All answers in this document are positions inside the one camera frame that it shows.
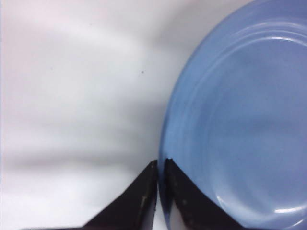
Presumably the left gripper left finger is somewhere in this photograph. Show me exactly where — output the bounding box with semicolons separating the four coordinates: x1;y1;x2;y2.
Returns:
24;160;158;230

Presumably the blue round plate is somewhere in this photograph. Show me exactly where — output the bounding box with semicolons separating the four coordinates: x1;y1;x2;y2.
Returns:
158;0;307;230

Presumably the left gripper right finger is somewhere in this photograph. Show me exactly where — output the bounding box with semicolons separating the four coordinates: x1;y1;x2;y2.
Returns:
165;159;242;230

